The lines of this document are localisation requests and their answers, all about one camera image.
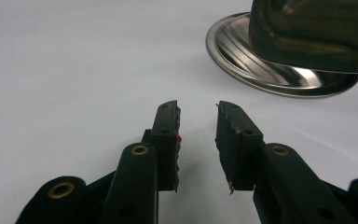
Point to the steel utensil rack stand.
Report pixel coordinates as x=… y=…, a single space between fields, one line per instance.
x=245 y=62

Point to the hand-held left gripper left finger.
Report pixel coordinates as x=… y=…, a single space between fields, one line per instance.
x=164 y=149

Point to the dark curved object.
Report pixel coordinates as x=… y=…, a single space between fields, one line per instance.
x=307 y=37

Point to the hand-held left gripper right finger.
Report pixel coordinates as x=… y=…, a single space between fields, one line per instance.
x=239 y=155

